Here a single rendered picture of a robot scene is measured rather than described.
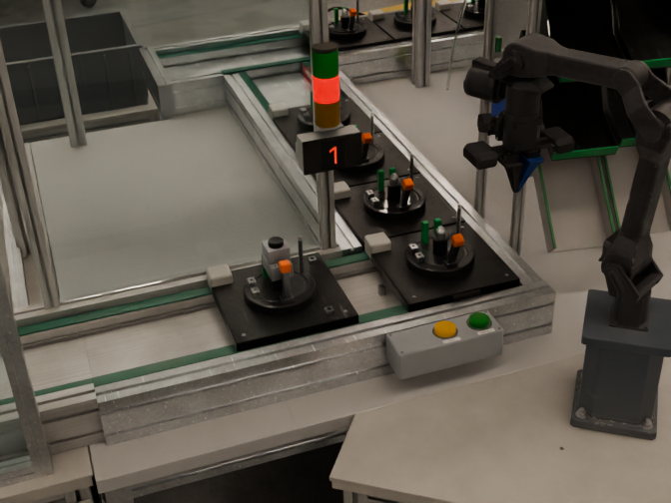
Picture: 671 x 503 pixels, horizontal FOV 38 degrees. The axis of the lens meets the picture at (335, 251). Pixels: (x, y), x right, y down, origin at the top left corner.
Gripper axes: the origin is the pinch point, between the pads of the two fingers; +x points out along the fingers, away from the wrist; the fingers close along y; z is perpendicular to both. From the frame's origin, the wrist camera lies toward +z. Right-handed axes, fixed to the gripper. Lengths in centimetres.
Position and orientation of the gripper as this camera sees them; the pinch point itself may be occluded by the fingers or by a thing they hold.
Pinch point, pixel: (516, 174)
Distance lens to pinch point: 171.8
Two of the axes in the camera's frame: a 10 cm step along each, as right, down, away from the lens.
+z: -3.3, -5.0, 8.0
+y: -9.4, 2.0, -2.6
